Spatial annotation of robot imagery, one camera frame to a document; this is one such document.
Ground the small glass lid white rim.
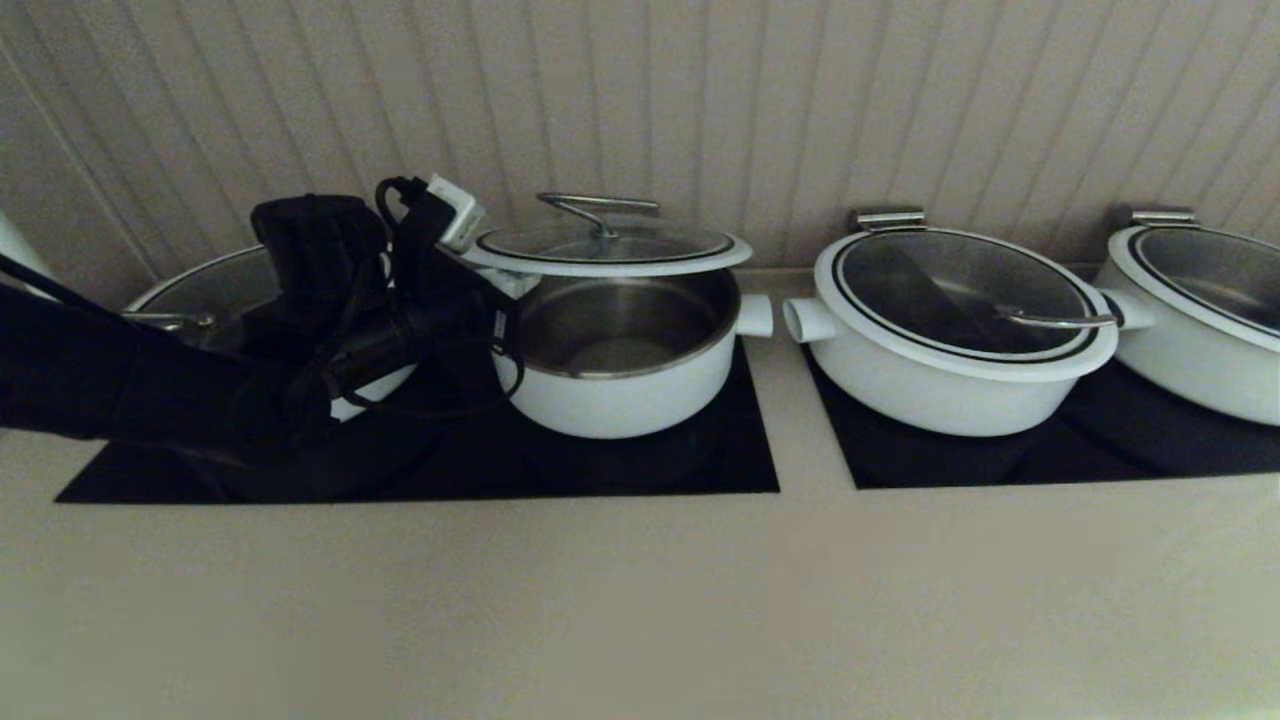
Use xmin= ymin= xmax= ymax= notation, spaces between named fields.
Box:
xmin=462 ymin=193 xmax=753 ymax=278

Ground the small deep white pot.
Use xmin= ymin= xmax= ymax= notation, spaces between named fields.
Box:
xmin=495 ymin=268 xmax=776 ymax=439

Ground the far right white pot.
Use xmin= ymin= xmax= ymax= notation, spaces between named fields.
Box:
xmin=1105 ymin=227 xmax=1280 ymax=353

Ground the black glass induction cooktop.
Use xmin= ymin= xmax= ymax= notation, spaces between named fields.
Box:
xmin=803 ymin=345 xmax=1280 ymax=490
xmin=56 ymin=335 xmax=780 ymax=504

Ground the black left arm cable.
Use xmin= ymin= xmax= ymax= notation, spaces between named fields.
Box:
xmin=0 ymin=176 xmax=527 ymax=421

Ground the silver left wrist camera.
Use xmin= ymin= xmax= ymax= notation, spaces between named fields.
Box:
xmin=425 ymin=174 xmax=488 ymax=253

